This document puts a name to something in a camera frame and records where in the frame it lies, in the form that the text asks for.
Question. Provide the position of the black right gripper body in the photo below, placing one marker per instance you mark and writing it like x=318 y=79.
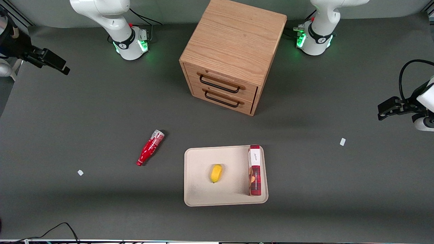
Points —
x=17 y=45

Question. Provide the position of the yellow lemon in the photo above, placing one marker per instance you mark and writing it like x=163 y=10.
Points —
x=216 y=173

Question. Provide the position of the wooden drawer cabinet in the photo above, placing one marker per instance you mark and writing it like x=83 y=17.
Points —
x=234 y=44

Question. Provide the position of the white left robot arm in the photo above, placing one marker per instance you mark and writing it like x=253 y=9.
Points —
x=320 y=37

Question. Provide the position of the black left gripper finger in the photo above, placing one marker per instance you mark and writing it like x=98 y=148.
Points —
x=390 y=102
x=388 y=115

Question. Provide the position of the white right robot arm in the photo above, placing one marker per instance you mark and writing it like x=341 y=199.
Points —
x=117 y=20

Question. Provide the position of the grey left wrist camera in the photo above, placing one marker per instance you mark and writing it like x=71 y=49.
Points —
x=423 y=122

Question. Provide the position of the red coke bottle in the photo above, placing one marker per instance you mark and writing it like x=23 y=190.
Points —
x=149 y=149

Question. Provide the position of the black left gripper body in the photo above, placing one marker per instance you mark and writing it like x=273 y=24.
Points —
x=408 y=103

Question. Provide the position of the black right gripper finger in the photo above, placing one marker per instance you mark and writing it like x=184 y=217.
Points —
x=66 y=70
x=54 y=58

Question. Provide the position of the beige plastic tray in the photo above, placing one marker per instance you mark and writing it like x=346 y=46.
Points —
x=230 y=189

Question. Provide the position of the grey chair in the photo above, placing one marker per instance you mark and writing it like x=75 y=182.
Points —
x=6 y=69

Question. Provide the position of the red snack box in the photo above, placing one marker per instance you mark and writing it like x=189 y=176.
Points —
x=254 y=173

